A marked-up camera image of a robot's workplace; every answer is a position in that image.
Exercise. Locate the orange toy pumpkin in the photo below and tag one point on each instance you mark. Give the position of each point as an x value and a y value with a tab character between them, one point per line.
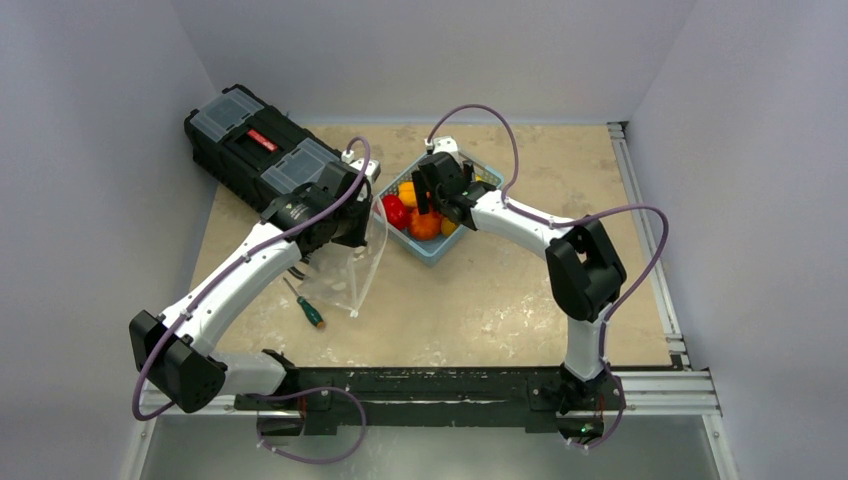
424	227

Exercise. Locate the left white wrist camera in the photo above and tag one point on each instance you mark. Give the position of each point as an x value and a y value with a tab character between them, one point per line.
372	168

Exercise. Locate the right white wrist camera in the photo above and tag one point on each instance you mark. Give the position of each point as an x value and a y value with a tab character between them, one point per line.
443	144

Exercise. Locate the black handled pliers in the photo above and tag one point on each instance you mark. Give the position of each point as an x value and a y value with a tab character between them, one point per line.
300	272

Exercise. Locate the yellow toy bell pepper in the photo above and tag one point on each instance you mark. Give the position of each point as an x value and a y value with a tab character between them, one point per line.
407	195

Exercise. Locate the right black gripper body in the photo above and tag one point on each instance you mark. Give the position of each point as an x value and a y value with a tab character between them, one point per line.
428	189

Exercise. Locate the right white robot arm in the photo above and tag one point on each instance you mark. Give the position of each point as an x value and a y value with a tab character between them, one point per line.
585	272

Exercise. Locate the black plastic toolbox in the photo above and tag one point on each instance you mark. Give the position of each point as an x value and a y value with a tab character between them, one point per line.
252	148

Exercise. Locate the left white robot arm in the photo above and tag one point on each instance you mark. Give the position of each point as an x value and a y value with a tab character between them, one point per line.
176	351

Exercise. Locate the red toy bell pepper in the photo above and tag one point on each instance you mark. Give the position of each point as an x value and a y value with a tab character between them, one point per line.
396	212

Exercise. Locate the clear zip top bag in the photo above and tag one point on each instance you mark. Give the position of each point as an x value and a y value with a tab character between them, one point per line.
341	276

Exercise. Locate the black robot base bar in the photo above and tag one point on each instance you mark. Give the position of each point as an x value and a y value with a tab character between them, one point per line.
530	398

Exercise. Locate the light blue plastic basket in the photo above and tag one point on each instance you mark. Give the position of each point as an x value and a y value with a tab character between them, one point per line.
432	251

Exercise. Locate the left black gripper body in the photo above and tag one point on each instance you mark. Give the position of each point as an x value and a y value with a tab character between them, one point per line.
352	220

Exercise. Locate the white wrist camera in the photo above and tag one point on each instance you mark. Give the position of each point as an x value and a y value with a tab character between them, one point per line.
443	144
372	168

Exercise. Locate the green handled screwdriver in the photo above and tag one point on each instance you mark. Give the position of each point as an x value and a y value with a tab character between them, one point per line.
310	312

